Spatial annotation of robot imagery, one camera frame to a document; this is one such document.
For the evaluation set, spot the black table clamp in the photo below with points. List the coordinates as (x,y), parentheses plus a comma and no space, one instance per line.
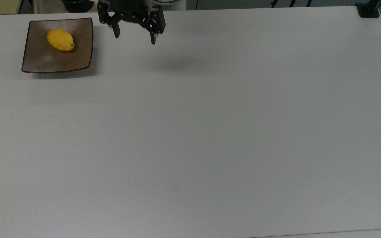
(368,10)

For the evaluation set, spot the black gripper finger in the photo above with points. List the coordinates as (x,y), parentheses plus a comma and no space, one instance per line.
(109,18)
(155,23)

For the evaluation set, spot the black stand legs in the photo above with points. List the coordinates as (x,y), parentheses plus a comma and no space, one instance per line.
(291,2)

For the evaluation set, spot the black round bin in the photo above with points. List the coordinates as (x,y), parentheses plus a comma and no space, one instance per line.
(77,5)

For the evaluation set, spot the grey metal pole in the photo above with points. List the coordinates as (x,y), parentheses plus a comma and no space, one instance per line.
(35,6)

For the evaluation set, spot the yellow lemon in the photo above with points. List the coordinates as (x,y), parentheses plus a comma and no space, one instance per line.
(61,40)

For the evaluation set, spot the black gripper body silver flange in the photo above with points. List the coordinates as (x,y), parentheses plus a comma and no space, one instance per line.
(127,10)

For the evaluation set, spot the brown square ceramic plate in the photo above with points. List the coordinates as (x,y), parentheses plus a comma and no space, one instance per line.
(45,59)

